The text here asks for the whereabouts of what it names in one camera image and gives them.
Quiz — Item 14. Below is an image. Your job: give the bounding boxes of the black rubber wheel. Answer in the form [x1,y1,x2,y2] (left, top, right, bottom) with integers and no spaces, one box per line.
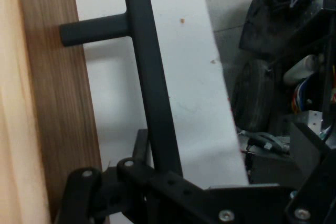
[232,59,277,133]

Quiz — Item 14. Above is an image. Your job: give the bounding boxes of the silver metal bracket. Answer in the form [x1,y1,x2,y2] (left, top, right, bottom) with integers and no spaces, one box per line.
[293,109,324,137]

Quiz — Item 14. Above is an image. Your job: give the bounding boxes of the white cylinder part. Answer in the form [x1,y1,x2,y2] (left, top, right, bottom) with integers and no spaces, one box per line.
[282,54,324,86]

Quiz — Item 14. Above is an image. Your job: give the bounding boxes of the wooden drawer with black handle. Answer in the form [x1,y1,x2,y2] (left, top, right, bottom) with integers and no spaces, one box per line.
[0,0,184,224]

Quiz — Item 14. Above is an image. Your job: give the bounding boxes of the grey cable with plug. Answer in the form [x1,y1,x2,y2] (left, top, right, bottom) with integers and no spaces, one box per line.
[240,129,291,154]

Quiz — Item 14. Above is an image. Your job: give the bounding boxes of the coloured wire bundle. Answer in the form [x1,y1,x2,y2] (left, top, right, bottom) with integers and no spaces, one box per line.
[290,73,324,115]

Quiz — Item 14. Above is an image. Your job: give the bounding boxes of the black plastic base cover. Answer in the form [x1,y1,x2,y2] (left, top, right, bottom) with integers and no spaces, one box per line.
[238,0,328,57]

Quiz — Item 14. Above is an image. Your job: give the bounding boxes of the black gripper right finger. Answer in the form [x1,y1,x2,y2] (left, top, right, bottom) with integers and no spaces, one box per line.
[285,122,336,224]

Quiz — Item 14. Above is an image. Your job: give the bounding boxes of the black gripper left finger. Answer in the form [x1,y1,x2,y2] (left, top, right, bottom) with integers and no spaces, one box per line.
[53,129,237,224]

